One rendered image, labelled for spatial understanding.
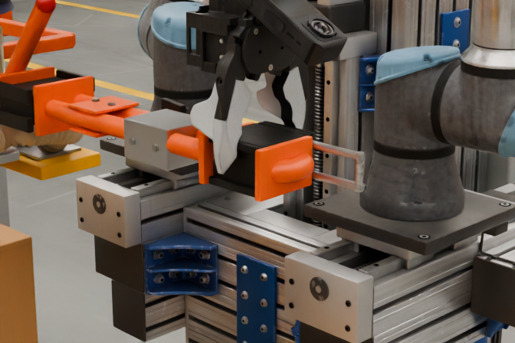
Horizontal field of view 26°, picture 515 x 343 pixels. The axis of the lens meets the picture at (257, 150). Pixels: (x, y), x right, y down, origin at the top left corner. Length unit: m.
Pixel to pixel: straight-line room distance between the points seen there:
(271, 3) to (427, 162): 0.60
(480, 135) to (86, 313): 2.50
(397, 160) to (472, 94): 0.16
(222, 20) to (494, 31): 0.50
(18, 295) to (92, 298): 2.13
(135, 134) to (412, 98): 0.49
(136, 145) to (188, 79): 0.72
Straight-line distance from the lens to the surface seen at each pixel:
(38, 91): 1.28
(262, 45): 1.05
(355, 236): 1.60
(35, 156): 1.49
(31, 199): 4.98
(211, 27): 1.06
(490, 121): 1.47
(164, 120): 1.17
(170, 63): 1.88
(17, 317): 1.82
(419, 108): 1.52
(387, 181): 1.57
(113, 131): 1.20
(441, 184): 1.57
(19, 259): 1.79
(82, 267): 4.20
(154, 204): 1.86
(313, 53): 0.99
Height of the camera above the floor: 1.57
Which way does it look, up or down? 16 degrees down
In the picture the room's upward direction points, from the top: straight up
